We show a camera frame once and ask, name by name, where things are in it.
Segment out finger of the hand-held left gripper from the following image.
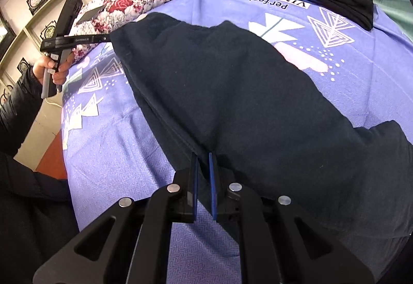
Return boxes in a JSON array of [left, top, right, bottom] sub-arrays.
[[75, 34, 112, 44]]

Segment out purple printed bedsheet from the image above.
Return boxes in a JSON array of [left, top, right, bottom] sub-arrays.
[[60, 0, 413, 284]]

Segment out dark framed picture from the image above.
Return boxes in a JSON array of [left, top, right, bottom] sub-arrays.
[[0, 13, 17, 59]]

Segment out black framed decorative plate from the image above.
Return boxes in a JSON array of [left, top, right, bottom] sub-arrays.
[[40, 22, 59, 42], [26, 0, 49, 15], [16, 58, 33, 75]]

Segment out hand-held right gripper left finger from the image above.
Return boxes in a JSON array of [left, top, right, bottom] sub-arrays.
[[32, 152, 199, 284]]

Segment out person's black-clothed torso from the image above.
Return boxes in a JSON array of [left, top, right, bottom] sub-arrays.
[[0, 152, 80, 284]]

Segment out dark grey phone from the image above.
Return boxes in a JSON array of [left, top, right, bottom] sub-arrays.
[[76, 6, 107, 25]]

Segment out person's left hand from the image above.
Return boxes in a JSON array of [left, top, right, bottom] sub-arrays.
[[32, 53, 75, 86]]

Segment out person's left forearm black sleeve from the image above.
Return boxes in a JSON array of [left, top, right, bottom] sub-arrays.
[[0, 69, 43, 157]]

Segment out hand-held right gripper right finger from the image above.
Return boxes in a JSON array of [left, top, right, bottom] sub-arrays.
[[208, 152, 375, 284]]

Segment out beige wall shelf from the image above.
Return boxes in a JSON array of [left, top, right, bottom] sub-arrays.
[[0, 0, 117, 104]]

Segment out dark navy pants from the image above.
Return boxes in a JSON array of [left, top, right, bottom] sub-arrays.
[[110, 12, 413, 239]]

